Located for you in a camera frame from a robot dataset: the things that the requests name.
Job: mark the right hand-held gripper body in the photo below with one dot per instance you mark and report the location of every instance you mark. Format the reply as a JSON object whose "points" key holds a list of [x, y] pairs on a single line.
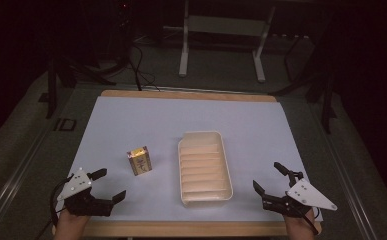
{"points": [[306, 196]]}

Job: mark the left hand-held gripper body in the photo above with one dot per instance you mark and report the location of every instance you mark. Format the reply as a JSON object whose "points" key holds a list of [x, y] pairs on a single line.
{"points": [[81, 201]]}

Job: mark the small yellow carton box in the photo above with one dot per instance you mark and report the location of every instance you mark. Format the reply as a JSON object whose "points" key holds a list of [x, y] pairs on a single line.
{"points": [[140, 163]]}

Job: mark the beige ribbed plastic tray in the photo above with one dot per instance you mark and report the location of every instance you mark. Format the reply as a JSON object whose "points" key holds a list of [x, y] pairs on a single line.
{"points": [[201, 166]]}

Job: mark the person's left hand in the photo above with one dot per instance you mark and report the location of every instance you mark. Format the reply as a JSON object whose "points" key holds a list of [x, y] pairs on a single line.
{"points": [[70, 226]]}

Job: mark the person's right hand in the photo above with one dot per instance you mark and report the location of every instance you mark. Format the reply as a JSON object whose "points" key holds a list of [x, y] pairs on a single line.
{"points": [[301, 229]]}

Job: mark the black tripod stand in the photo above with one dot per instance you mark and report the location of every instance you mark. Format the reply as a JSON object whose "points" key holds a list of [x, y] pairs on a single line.
{"points": [[51, 86], [327, 100]]}

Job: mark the pale blue table mat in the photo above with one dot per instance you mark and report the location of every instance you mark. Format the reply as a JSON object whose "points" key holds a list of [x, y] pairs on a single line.
{"points": [[167, 123]]}

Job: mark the metal floor rail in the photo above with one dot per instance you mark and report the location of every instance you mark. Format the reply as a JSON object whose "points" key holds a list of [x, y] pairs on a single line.
{"points": [[347, 190], [11, 188]]}

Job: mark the black rectangular floor bracket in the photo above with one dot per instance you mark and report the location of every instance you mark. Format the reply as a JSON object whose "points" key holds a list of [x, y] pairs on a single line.
{"points": [[58, 124]]}

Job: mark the white metal stand frame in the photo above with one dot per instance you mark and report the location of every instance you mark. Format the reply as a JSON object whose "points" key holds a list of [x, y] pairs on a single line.
{"points": [[224, 26]]}

